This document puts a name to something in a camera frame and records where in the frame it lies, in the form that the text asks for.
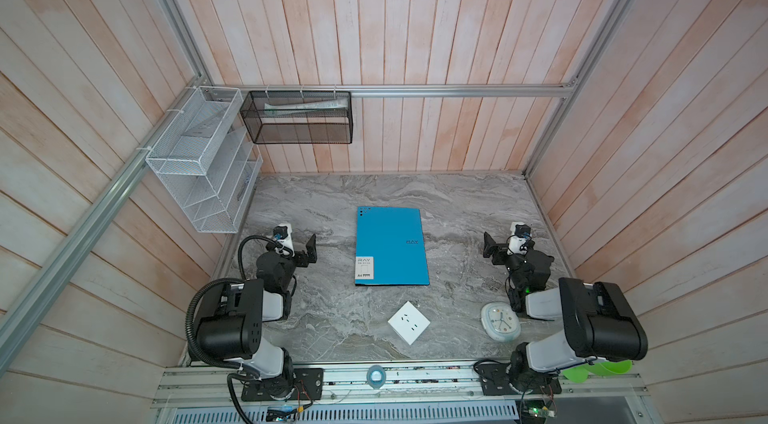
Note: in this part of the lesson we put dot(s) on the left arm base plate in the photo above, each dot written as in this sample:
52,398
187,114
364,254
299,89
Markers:
303,384

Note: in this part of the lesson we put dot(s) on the black wire mesh basket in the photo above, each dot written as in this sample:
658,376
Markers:
298,117

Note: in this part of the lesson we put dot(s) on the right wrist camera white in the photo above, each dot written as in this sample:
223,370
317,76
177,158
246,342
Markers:
520,242

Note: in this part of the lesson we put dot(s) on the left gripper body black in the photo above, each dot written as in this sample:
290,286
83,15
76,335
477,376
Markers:
288,265

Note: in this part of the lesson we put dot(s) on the green plastic funnel cup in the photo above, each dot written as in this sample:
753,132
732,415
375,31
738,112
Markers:
582,373

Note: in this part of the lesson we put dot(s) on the blue folder black inside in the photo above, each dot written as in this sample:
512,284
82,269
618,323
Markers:
390,248

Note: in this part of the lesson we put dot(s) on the white wall socket plate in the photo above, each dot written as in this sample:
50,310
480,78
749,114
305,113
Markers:
409,323

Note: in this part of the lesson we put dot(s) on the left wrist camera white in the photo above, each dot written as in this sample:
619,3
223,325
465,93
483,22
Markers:
282,234

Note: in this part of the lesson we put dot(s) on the white oval alarm clock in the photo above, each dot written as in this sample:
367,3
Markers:
500,322

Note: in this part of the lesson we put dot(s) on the blue tape roll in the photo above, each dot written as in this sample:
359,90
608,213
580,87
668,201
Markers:
376,376

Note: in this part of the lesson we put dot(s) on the aluminium mounting rail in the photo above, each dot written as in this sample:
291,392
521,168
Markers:
346,383

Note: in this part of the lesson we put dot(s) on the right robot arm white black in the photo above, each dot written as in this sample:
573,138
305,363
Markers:
598,321

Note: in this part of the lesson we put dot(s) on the white wire mesh shelf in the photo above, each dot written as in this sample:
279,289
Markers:
206,163

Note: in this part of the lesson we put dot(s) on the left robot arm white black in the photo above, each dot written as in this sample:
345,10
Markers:
224,319

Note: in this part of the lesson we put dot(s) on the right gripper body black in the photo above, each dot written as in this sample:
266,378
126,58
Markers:
513,265

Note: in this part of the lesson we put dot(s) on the horizontal aluminium frame bar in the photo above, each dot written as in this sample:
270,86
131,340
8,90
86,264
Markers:
425,91

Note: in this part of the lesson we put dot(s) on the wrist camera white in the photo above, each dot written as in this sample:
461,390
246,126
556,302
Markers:
282,234
520,242

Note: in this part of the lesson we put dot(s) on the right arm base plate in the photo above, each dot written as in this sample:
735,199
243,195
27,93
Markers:
500,378

